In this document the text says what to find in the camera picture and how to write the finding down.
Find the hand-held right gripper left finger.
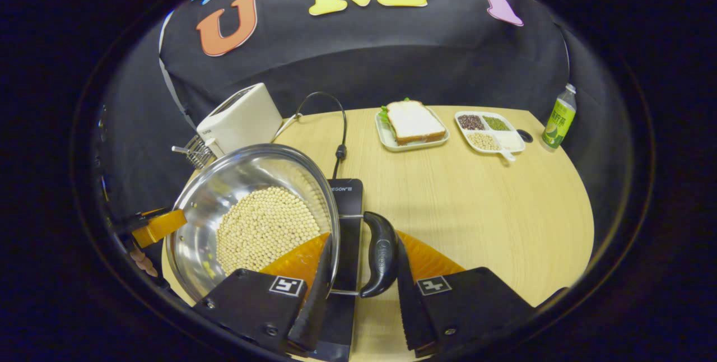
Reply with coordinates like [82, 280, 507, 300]
[192, 232, 335, 354]

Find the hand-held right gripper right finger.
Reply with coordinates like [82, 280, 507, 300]
[395, 230, 537, 358]

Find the steel pot with black handle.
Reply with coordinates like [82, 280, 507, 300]
[165, 143, 399, 301]

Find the black induction cooktop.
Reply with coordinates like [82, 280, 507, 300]
[311, 178, 365, 362]

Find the pile of soybeans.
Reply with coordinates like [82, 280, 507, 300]
[216, 185, 322, 276]

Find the white toaster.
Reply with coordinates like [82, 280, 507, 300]
[196, 83, 283, 158]

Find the white rectangular plate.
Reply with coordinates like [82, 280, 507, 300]
[374, 106, 450, 152]

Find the sandwich with lettuce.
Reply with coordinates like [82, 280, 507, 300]
[380, 99, 448, 146]

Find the white divided tray with grains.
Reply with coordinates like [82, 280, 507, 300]
[454, 111, 526, 162]

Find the green label drink bottle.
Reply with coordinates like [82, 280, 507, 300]
[541, 83, 578, 152]

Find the black backdrop cloth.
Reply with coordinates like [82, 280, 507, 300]
[92, 0, 625, 250]

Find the white power cable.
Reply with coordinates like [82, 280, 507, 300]
[273, 114, 303, 142]

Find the black power cable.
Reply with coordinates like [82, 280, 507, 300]
[294, 91, 348, 179]

